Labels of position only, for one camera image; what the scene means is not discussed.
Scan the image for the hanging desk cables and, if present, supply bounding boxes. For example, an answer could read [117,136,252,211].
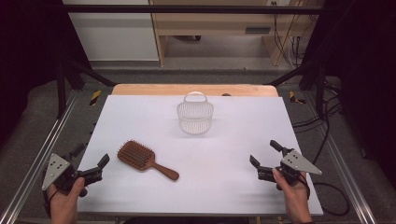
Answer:
[271,1,305,68]

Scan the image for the yellow black hazard tape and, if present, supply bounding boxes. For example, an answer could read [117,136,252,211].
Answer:
[289,91,307,105]
[89,90,103,106]

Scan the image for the black wrist strap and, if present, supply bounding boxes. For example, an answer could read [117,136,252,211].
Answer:
[297,173,312,201]
[42,186,61,219]

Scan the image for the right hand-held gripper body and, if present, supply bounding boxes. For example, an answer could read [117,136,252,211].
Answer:
[257,148,323,191]

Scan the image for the black curtain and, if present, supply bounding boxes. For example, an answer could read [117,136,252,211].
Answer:
[0,0,92,148]
[303,0,396,188]

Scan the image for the black frame crossbar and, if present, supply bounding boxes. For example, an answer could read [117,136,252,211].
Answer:
[62,4,339,15]

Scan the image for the brown wooden hairbrush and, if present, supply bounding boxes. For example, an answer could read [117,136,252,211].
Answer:
[117,139,180,182]

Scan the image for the black looped floor cable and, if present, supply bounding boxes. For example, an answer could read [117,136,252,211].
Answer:
[312,181,351,217]

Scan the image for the black floor cable bundle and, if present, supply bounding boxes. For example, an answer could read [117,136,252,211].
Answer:
[291,78,344,166]

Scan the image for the aluminium frame rail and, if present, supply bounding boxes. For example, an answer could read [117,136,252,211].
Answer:
[0,90,79,224]
[302,92,378,224]

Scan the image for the black frame leg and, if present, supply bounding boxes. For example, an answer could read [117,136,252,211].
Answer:
[55,58,117,119]
[264,59,329,119]

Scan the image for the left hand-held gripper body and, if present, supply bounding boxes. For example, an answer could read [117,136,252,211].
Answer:
[41,151,104,198]

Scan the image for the light wooden desk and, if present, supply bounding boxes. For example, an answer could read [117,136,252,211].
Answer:
[148,0,316,67]

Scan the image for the white slotted plastic basket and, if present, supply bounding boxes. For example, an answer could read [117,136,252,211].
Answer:
[177,91,215,136]

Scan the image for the light wooden table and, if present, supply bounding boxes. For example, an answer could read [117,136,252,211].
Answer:
[110,83,279,97]

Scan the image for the person's left hand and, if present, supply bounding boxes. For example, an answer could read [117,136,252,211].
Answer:
[46,176,87,224]

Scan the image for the white table cover sheet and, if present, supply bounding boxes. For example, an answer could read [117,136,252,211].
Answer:
[77,94,324,217]

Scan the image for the white cabinet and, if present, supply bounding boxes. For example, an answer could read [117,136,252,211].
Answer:
[62,0,161,63]

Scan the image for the person's right hand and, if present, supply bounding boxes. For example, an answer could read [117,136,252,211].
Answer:
[272,167,314,224]

